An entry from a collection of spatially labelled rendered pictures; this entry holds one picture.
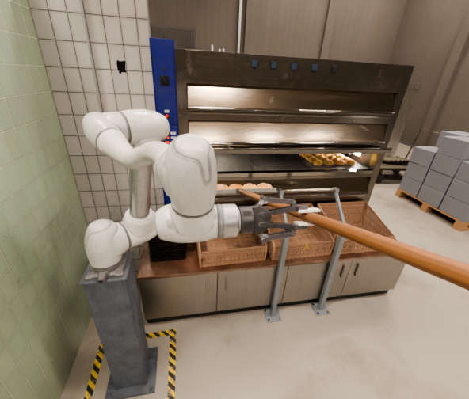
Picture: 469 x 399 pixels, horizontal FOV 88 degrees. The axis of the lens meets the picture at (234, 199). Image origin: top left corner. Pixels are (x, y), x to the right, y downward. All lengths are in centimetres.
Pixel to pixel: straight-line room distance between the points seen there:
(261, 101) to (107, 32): 113
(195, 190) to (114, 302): 115
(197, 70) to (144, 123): 103
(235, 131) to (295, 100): 54
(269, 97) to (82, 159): 154
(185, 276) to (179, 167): 161
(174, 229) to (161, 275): 142
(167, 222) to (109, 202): 176
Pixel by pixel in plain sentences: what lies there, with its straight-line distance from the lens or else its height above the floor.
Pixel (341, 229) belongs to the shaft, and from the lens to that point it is 58.
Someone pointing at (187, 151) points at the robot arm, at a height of 182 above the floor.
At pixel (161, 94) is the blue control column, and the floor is 181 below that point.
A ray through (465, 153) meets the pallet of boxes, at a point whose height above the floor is 110.
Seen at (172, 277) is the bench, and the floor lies 54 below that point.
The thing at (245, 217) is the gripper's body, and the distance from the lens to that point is 63.
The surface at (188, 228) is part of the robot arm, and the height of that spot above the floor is 163.
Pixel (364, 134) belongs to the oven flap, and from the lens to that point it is 259.
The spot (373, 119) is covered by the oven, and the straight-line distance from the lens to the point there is 261.
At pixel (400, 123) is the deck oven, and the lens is 827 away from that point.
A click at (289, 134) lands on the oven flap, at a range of 222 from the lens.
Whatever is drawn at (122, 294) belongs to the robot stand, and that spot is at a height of 88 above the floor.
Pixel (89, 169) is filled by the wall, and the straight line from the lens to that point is 226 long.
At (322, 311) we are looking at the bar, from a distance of 267.
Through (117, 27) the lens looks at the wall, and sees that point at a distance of 205.
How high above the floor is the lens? 195
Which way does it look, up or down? 27 degrees down
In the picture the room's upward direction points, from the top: 3 degrees clockwise
